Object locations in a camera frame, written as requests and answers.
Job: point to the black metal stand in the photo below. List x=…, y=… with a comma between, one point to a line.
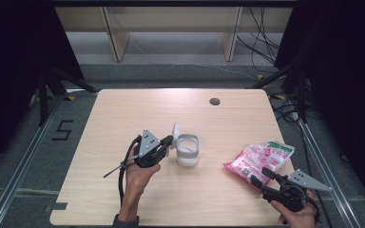
x=301, y=91
x=44, y=91

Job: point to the person's left hand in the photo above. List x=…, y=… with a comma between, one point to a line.
x=138, y=180

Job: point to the person's right hand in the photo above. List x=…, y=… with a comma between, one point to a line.
x=297, y=218

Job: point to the beige wooden shelf unit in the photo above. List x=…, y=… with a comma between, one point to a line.
x=171, y=19

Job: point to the aluminium floor rail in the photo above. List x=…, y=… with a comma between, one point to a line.
x=339, y=196
x=15, y=177

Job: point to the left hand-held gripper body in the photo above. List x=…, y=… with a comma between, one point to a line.
x=148, y=145

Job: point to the pink printed plastic bag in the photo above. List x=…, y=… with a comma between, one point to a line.
x=259, y=158

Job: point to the black tape strip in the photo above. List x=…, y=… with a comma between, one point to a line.
x=58, y=206

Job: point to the clear jar with grey lid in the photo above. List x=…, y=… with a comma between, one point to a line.
x=187, y=155

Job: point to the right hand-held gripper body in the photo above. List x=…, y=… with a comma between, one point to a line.
x=293, y=196

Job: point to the dark curtain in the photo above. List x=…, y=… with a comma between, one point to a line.
x=345, y=79
x=12, y=63

